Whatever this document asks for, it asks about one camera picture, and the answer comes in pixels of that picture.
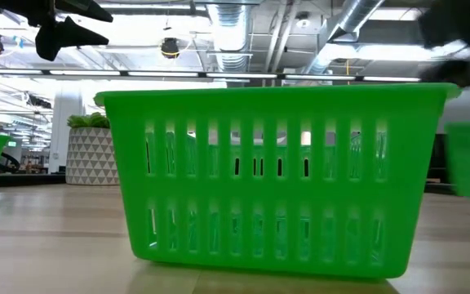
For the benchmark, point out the succulent in triangle-patterned pot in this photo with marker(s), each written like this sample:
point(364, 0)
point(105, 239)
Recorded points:
point(92, 155)

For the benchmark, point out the silver slanted ceiling duct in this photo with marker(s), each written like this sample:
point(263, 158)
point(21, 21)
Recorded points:
point(353, 16)

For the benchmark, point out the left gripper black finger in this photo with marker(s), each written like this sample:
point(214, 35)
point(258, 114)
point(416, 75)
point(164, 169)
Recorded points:
point(67, 38)
point(84, 9)

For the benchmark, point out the silver round ceiling duct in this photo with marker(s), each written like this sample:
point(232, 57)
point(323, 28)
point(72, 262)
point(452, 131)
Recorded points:
point(231, 36)

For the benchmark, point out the white ceiling detector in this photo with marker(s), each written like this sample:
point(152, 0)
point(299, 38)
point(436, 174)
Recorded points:
point(302, 20)

